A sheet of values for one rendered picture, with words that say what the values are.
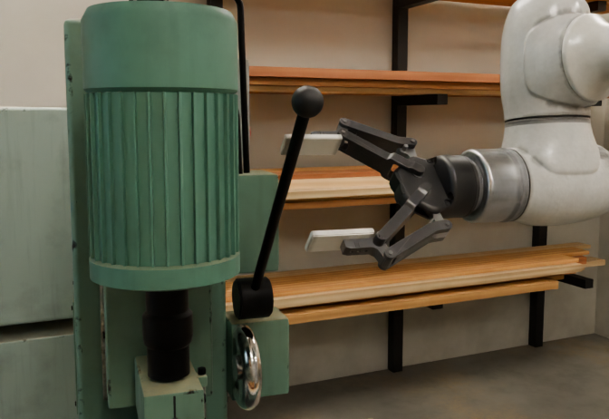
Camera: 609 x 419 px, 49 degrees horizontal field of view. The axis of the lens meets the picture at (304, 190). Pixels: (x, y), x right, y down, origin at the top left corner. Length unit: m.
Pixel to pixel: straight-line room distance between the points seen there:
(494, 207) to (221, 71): 0.35
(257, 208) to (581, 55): 0.49
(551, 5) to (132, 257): 0.56
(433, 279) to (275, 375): 2.28
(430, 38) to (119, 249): 3.13
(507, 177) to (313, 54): 2.65
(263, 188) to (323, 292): 2.02
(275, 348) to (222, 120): 0.42
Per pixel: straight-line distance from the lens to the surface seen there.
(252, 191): 1.00
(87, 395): 1.05
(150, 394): 0.82
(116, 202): 0.74
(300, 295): 2.96
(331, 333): 3.61
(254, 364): 0.96
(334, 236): 0.69
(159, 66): 0.72
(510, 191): 0.80
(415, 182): 0.78
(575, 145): 0.85
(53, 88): 3.09
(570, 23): 0.84
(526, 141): 0.84
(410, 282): 3.22
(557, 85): 0.83
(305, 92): 0.70
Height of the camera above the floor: 1.38
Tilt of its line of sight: 6 degrees down
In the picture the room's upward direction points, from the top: straight up
